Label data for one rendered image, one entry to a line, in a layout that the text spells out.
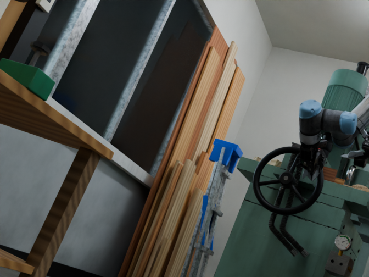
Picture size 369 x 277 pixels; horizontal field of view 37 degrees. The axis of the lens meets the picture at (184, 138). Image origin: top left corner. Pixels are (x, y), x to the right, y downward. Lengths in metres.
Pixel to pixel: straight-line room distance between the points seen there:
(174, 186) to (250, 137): 1.65
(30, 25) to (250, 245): 1.38
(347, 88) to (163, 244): 1.68
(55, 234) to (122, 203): 2.37
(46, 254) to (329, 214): 1.31
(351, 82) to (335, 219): 0.68
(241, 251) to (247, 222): 0.13
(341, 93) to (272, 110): 2.69
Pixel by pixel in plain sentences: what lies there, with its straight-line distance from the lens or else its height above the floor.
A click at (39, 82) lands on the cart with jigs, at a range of 1.22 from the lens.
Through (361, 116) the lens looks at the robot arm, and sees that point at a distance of 2.06.
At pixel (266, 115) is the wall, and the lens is 5.30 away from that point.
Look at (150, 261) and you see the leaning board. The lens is 3.72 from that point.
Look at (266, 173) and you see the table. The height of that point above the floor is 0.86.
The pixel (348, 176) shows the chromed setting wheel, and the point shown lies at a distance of 2.66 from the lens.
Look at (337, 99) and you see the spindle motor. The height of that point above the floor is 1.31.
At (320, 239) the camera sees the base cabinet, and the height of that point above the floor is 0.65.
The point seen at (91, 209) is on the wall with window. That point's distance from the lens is 3.51.
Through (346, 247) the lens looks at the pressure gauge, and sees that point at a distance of 2.27.
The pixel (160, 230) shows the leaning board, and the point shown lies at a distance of 3.76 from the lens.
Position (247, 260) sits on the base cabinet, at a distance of 2.41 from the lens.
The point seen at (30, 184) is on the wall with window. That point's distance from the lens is 2.99.
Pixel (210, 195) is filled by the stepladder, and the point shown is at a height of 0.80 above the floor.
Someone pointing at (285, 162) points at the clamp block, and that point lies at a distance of 2.38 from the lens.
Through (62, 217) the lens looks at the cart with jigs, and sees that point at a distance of 1.44.
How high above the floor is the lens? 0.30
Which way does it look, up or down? 13 degrees up
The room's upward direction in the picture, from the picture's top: 23 degrees clockwise
